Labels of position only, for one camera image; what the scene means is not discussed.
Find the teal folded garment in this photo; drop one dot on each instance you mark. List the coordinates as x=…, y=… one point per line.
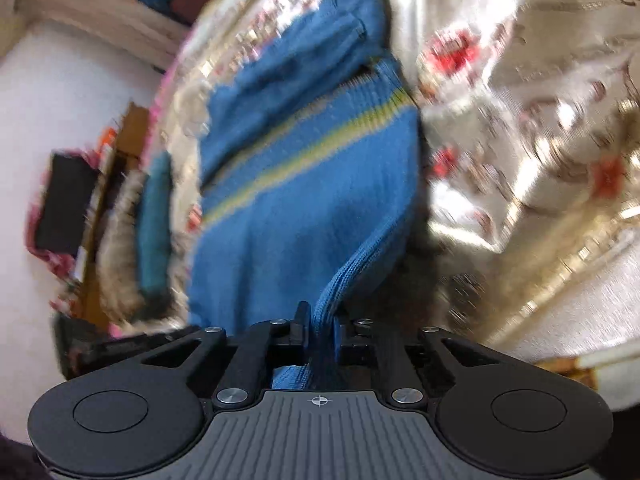
x=155, y=225

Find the brown striped folded sweater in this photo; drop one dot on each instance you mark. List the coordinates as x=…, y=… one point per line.
x=120, y=245

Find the beige curtain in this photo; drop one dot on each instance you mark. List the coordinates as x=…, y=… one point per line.
x=100, y=20

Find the blue striped knit sweater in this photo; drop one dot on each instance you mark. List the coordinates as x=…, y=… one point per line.
x=300, y=185

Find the black monitor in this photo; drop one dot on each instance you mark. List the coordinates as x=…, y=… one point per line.
x=65, y=205

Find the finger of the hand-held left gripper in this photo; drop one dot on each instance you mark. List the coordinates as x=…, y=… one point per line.
x=145, y=342

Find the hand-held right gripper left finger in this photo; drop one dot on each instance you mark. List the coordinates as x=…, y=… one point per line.
x=300, y=330

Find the wooden desk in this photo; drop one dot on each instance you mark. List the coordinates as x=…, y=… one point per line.
x=132, y=130

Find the orange item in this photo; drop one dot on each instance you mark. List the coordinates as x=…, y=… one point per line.
x=106, y=142

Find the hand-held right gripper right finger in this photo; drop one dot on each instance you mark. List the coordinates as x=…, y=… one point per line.
x=350, y=335

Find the pink yellow floral bedsheet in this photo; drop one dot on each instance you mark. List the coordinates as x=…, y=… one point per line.
x=172, y=90

